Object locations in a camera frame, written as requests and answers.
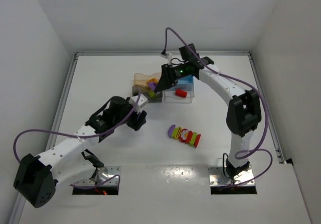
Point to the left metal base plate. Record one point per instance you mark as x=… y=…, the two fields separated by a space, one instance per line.
x=109 y=176

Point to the multicolour lego stack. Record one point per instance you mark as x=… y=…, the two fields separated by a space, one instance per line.
x=184 y=135

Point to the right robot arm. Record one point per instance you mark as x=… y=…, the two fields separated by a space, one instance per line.
x=244 y=111

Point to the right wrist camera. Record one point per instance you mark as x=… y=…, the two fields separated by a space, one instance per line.
x=166 y=55

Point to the blue container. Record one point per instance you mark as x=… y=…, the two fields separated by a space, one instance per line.
x=185 y=84

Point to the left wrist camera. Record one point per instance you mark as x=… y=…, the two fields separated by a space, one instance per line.
x=138 y=101

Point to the red lego piece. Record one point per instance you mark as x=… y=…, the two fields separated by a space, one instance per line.
x=181 y=93

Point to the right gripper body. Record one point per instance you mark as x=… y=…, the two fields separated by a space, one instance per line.
x=168 y=75

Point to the orange translucent container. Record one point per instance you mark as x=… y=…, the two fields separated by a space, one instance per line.
x=141 y=79

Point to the purple lego piece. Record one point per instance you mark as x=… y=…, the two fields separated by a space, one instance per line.
x=152 y=85

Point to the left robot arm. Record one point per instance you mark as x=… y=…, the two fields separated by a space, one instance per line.
x=71 y=162

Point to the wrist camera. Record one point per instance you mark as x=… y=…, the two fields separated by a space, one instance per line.
x=138 y=101
x=166 y=55

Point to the green lego brick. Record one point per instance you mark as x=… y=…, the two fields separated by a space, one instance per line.
x=152 y=94

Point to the clear container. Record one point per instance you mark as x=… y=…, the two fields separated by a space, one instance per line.
x=171 y=97

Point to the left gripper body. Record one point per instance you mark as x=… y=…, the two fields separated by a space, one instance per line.
x=138 y=120

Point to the yellow lego piece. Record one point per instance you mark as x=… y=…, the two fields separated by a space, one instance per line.
x=152 y=81

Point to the grey translucent container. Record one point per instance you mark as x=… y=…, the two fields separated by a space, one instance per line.
x=144 y=91

